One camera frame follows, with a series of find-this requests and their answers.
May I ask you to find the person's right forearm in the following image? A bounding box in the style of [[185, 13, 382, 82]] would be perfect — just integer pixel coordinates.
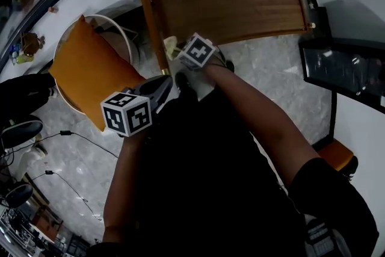
[[204, 64, 319, 187]]

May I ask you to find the black striped jacket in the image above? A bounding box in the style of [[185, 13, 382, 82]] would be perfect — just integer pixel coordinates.
[[339, 155, 359, 181]]

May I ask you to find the orange cushion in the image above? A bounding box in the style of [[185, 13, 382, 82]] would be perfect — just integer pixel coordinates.
[[48, 14, 147, 132]]

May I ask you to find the person's black clothing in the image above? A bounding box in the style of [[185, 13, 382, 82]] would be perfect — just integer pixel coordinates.
[[87, 60, 380, 257]]

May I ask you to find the person's left black shoe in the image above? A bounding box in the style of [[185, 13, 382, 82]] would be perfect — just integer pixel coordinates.
[[174, 71, 189, 91]]

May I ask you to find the black round stool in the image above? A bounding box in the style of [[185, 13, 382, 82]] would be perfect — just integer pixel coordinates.
[[5, 183, 34, 209]]

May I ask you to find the yellow-green small item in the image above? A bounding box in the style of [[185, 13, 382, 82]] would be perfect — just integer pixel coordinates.
[[14, 54, 34, 64]]

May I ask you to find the black glass-door cabinet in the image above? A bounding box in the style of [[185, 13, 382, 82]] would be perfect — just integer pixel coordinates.
[[298, 37, 385, 115]]

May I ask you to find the small blue bottle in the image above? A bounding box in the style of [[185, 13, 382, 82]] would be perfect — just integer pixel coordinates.
[[8, 43, 22, 58]]

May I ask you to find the black office chair seat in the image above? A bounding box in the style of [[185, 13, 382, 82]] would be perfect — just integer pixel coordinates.
[[0, 116, 44, 149]]

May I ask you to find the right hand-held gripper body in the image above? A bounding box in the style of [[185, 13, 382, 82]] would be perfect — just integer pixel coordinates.
[[179, 32, 218, 72]]

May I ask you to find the person's left forearm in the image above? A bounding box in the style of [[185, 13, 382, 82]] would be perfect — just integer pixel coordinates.
[[102, 132, 145, 244]]

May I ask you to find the round white chair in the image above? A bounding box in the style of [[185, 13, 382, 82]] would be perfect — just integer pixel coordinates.
[[53, 13, 141, 114]]

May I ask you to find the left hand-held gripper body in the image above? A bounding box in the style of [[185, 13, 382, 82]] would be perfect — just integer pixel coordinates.
[[100, 86, 159, 138]]

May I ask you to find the pale yellow cloth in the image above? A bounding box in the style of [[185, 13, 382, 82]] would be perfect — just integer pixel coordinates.
[[163, 36, 183, 60]]

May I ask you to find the wooden shelf with clutter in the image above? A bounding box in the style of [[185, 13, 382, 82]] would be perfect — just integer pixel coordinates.
[[0, 201, 91, 257]]

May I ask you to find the small brown bag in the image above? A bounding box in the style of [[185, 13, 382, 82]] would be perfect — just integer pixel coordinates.
[[19, 31, 46, 57]]

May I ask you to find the grey striped shoulder strap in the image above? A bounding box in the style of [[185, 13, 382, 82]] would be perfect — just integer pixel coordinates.
[[303, 216, 343, 257]]

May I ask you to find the orange chair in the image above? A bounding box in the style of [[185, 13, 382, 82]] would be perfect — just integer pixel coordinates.
[[315, 138, 359, 178]]

